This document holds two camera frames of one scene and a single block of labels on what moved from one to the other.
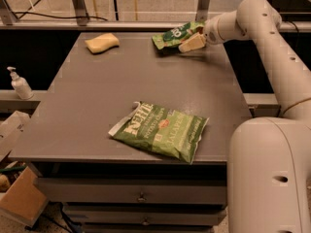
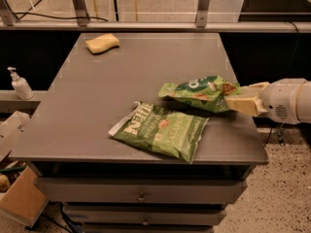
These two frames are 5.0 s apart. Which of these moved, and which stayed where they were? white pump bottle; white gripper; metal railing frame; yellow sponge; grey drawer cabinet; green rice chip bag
Moved: white gripper; green rice chip bag
Stayed: white pump bottle; grey drawer cabinet; metal railing frame; yellow sponge
